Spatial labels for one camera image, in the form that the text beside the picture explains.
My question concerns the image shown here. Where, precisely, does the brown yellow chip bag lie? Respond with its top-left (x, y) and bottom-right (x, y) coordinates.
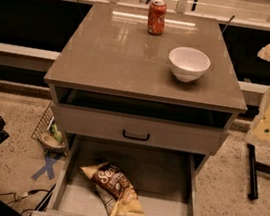
top-left (81, 162), bottom-right (145, 216)

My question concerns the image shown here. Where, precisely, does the open grey drawer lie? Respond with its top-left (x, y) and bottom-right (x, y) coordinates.
top-left (32, 138), bottom-right (196, 216)

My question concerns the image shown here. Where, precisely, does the grey drawer cabinet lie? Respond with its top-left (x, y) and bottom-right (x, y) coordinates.
top-left (23, 0), bottom-right (261, 216)

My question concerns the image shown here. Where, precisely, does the black stand leg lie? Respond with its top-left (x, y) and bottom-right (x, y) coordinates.
top-left (247, 143), bottom-right (270, 201)

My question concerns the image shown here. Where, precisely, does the white bowl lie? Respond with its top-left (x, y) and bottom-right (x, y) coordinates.
top-left (168, 46), bottom-right (211, 82)

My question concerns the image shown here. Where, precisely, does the red soda can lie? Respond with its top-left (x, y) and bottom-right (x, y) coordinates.
top-left (147, 0), bottom-right (167, 36)

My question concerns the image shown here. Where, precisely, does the blue tape cross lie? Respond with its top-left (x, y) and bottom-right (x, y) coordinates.
top-left (32, 153), bottom-right (62, 180)

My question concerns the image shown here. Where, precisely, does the closed drawer with black handle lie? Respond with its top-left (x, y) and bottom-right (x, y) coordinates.
top-left (52, 104), bottom-right (228, 155)

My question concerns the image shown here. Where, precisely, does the wire basket on floor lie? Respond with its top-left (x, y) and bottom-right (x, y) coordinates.
top-left (31, 103), bottom-right (66, 154)

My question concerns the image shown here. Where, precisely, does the black floor cable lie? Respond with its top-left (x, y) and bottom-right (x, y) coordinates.
top-left (0, 182), bottom-right (51, 216)

